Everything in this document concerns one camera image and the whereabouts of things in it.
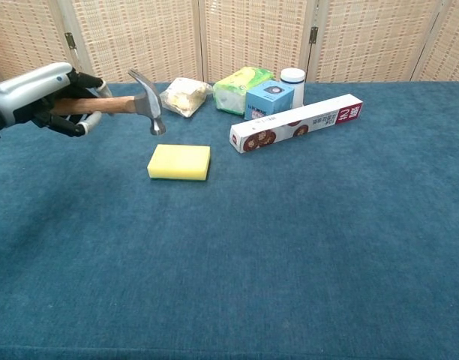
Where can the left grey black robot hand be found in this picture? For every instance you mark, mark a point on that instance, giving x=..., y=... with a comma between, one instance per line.
x=30, y=93

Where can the yellow green sponge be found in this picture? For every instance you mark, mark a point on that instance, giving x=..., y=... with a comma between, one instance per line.
x=179, y=161

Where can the brass screen hinge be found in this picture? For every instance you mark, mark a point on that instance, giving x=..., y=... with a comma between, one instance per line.
x=313, y=35
x=69, y=40

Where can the clear plastic snack bag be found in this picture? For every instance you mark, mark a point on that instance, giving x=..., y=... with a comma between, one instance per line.
x=182, y=98

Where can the green yellow tissue pack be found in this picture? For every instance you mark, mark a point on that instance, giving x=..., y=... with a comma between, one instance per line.
x=237, y=88

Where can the woven bamboo folding screen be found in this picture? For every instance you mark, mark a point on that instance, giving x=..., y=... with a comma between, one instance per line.
x=229, y=37

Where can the light blue square box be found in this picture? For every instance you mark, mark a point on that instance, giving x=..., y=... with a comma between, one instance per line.
x=267, y=98

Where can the white cylindrical bottle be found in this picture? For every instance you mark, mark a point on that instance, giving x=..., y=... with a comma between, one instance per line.
x=295, y=84

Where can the long white cling film box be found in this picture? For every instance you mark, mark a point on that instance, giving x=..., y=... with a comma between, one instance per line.
x=295, y=122

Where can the blue table cloth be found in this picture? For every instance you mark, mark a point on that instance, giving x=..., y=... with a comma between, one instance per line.
x=252, y=243

